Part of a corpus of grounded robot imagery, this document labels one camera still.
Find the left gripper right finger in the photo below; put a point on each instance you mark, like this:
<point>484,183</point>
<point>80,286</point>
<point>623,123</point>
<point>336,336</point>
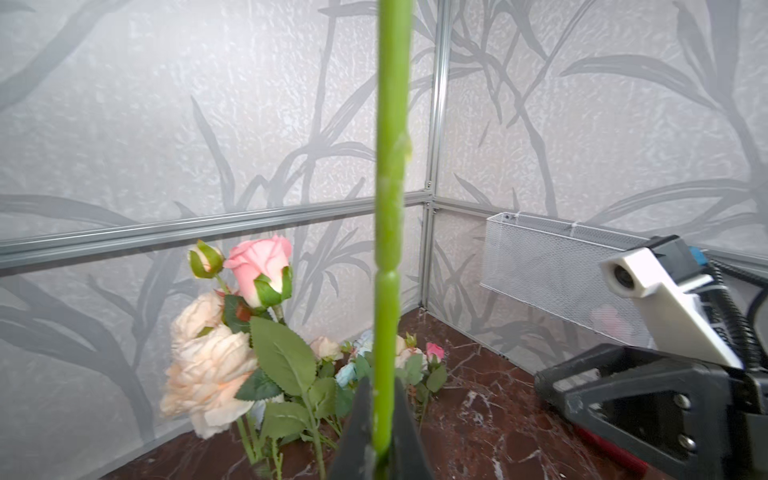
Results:
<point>409,459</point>

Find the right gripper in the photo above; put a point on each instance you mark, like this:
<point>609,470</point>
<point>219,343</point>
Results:
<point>688,418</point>

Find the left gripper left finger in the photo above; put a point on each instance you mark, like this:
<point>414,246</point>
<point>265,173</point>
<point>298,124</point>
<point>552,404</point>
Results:
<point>355,456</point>

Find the coral pink rose stem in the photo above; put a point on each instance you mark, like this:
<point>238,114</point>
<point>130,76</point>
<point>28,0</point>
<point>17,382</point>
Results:
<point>393,146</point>

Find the peach flower stem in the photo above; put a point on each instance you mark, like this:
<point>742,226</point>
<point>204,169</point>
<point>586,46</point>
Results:
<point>209,362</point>

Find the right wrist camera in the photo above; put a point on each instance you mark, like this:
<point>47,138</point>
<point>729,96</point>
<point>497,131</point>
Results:
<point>661,277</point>

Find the white wire basket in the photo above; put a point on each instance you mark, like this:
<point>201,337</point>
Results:
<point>554,265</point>

